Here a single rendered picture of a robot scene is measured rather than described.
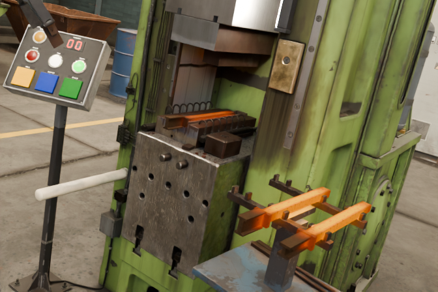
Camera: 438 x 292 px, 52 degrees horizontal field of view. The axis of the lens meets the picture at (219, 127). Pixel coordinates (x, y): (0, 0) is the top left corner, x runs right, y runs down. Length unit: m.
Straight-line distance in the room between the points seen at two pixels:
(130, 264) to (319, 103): 0.99
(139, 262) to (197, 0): 1.02
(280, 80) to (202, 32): 0.32
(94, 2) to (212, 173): 9.19
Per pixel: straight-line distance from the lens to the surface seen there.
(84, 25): 7.97
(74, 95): 1.83
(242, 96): 2.08
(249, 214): 1.07
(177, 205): 1.67
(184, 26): 1.66
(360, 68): 1.88
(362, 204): 1.37
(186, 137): 1.66
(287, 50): 1.57
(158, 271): 1.83
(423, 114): 6.67
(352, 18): 1.52
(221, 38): 1.60
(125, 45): 6.22
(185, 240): 1.69
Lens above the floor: 1.41
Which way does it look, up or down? 14 degrees down
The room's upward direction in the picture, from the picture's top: 12 degrees clockwise
